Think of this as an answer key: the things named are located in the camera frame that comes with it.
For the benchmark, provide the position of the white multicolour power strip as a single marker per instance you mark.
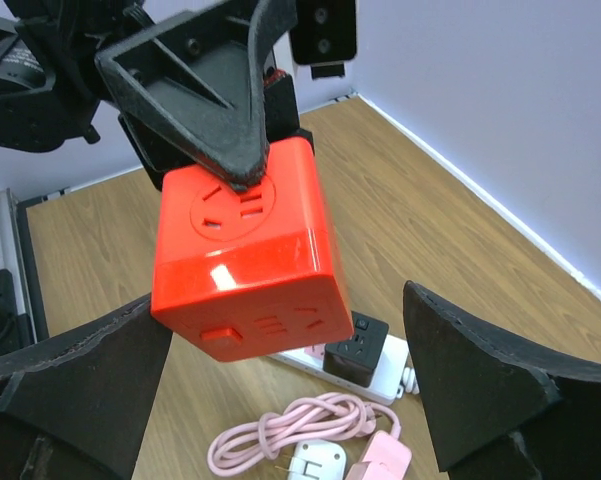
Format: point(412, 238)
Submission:
point(389, 379)

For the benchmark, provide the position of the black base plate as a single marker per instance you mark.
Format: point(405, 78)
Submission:
point(28, 267)

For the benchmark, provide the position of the red cube socket plug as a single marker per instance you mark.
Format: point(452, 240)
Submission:
point(242, 275)

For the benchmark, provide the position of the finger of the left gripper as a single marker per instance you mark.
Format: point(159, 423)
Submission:
point(158, 157)
point(197, 80)

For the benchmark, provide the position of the pink power strip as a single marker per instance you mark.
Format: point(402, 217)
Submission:
point(385, 458)

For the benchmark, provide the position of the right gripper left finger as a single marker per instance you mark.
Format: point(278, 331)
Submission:
point(76, 406)

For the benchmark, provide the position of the aluminium frame rail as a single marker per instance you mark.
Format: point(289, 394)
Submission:
point(9, 257)

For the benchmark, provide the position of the white plug adapter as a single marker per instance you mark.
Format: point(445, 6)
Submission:
point(317, 460)

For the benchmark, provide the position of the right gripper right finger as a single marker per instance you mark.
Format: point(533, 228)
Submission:
point(497, 405)

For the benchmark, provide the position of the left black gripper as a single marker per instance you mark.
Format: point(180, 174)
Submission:
point(50, 87)

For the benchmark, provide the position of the black cube socket plug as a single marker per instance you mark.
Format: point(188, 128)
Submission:
point(356, 359)

